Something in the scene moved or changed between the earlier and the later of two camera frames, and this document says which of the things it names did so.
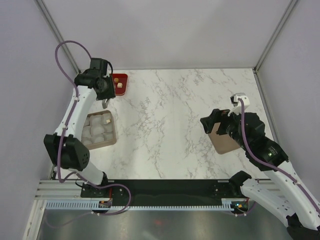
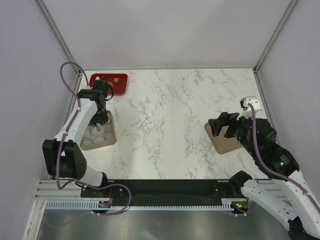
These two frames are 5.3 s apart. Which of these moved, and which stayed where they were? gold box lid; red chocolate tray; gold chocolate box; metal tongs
Moved: metal tongs
Stayed: gold chocolate box; gold box lid; red chocolate tray
